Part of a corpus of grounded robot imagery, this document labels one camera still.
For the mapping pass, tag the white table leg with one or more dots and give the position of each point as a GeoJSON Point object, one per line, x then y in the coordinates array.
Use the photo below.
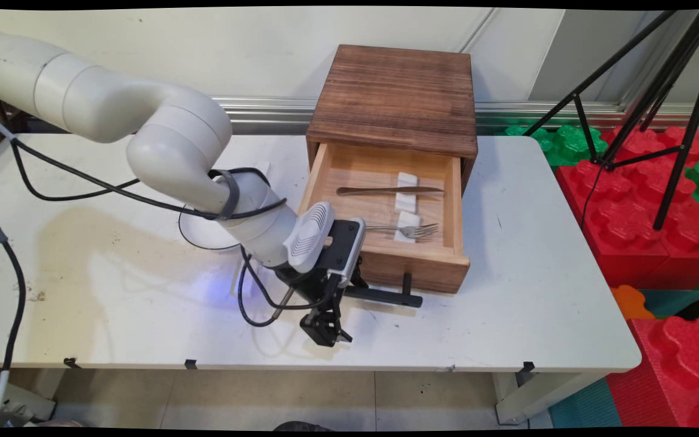
{"type": "Point", "coordinates": [537, 397]}
{"type": "Point", "coordinates": [22, 394]}

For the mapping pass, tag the orange foam block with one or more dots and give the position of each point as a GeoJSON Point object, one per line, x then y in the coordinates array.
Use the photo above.
{"type": "Point", "coordinates": [628, 302]}

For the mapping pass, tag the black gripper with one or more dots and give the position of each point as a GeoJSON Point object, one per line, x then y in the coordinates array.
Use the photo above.
{"type": "Point", "coordinates": [316, 291]}

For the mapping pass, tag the large red foam block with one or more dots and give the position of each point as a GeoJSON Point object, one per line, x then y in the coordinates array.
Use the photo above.
{"type": "Point", "coordinates": [628, 212]}

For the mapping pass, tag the silver fork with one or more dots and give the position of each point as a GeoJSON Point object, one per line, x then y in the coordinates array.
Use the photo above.
{"type": "Point", "coordinates": [416, 230]}

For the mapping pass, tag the aluminium wall rail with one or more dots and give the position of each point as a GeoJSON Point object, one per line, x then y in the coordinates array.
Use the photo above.
{"type": "Point", "coordinates": [264, 112]}

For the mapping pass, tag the teal foam mat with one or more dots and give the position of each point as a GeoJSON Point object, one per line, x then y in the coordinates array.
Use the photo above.
{"type": "Point", "coordinates": [583, 406]}

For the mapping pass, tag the white plate black rim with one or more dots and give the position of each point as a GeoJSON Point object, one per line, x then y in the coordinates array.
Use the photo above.
{"type": "Point", "coordinates": [201, 233]}

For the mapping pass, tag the black tripod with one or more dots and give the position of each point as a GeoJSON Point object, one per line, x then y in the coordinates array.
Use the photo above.
{"type": "Point", "coordinates": [659, 85]}

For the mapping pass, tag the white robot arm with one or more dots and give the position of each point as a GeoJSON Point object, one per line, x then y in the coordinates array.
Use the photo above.
{"type": "Point", "coordinates": [82, 97]}

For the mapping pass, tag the white rectangular block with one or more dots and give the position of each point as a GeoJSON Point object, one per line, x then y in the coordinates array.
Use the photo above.
{"type": "Point", "coordinates": [235, 285]}

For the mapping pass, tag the white perforated wrist module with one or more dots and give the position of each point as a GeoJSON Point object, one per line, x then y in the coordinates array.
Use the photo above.
{"type": "Point", "coordinates": [308, 237]}

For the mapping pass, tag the white cutlery rest block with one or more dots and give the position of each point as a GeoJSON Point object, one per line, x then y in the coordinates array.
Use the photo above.
{"type": "Point", "coordinates": [405, 204]}
{"type": "Point", "coordinates": [407, 220]}
{"type": "Point", "coordinates": [407, 179]}

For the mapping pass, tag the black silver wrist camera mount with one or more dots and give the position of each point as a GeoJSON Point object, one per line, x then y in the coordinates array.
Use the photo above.
{"type": "Point", "coordinates": [342, 243]}

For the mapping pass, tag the teal foam block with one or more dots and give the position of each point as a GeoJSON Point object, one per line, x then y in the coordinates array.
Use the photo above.
{"type": "Point", "coordinates": [671, 302]}

